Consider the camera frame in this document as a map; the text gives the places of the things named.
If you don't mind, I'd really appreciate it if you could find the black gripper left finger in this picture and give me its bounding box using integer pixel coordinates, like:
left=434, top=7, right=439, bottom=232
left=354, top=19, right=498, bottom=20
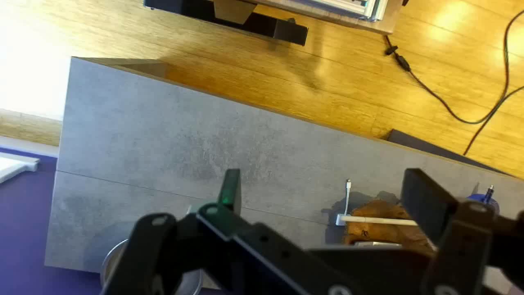
left=102, top=169, right=243, bottom=295

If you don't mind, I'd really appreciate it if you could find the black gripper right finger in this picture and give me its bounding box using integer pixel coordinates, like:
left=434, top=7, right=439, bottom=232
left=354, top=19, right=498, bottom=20
left=402, top=169, right=524, bottom=295

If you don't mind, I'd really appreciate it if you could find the silver metal bowl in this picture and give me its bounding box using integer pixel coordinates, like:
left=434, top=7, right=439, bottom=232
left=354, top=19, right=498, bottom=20
left=100, top=240, right=204, bottom=295

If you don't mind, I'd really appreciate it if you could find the brown wooden slab board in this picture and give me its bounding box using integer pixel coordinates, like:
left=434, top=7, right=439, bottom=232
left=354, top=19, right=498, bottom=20
left=343, top=201, right=434, bottom=256

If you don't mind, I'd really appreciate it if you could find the wooden spoon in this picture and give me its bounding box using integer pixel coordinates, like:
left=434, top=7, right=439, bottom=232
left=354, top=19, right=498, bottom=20
left=336, top=215, right=418, bottom=227

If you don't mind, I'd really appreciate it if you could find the small silver metal tool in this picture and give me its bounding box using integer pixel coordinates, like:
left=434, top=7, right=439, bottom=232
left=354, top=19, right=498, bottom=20
left=344, top=179, right=353, bottom=215

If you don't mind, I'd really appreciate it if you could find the black cable on floor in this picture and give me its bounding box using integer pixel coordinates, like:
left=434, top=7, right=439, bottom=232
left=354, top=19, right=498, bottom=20
left=382, top=7, right=524, bottom=158

